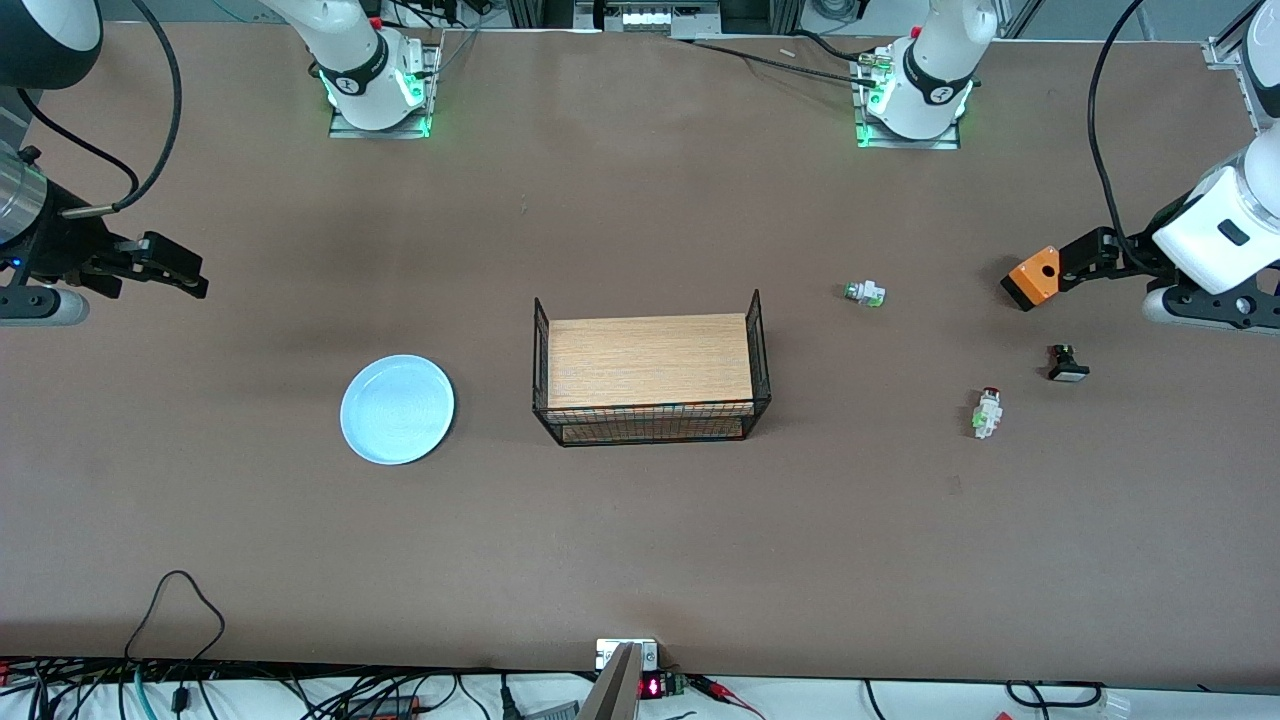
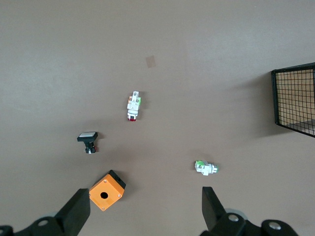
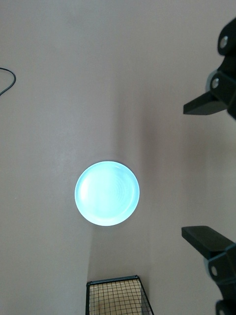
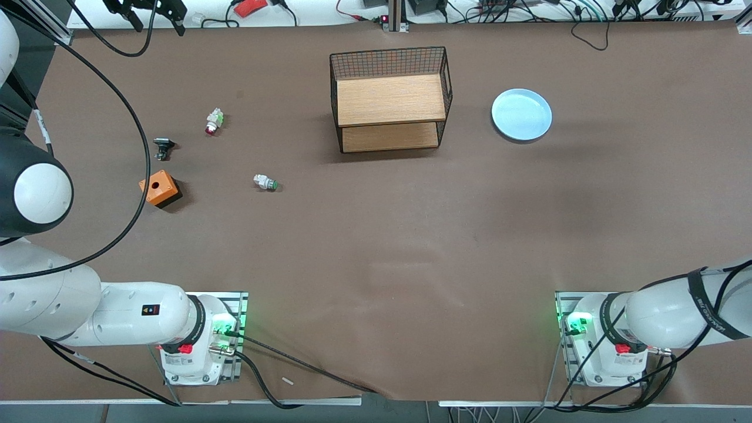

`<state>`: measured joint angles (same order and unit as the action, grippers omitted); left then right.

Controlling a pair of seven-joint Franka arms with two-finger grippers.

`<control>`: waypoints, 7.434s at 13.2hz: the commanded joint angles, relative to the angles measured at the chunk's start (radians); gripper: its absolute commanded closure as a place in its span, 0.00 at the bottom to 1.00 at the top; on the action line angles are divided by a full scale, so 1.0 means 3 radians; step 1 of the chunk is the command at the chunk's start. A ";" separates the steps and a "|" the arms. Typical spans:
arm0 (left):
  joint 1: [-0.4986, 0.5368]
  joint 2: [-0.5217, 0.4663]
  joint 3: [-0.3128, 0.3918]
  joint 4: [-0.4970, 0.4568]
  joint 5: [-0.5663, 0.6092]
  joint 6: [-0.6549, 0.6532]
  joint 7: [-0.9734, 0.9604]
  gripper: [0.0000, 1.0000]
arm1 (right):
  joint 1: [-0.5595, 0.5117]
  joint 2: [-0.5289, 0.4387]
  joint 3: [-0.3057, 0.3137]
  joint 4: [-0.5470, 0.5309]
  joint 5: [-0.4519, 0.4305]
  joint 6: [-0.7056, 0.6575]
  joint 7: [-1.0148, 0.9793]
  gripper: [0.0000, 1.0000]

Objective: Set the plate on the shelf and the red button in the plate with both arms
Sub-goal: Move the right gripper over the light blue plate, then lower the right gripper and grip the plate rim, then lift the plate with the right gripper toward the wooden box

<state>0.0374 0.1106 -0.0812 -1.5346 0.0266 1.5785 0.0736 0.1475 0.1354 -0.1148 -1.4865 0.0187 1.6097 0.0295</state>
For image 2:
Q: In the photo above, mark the orange button enclosure box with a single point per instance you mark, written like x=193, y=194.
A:
x=112, y=186

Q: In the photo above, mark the green cap push button switch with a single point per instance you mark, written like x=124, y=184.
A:
x=205, y=168

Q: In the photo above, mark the red cap push button switch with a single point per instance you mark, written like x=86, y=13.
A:
x=133, y=104

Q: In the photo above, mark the black square push button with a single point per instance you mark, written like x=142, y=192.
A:
x=87, y=137

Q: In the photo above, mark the brown tape patch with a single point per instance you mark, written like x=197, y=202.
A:
x=150, y=61

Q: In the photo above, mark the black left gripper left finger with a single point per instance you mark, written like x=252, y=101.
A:
x=73, y=211

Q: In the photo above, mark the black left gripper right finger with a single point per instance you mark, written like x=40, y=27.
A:
x=212, y=211

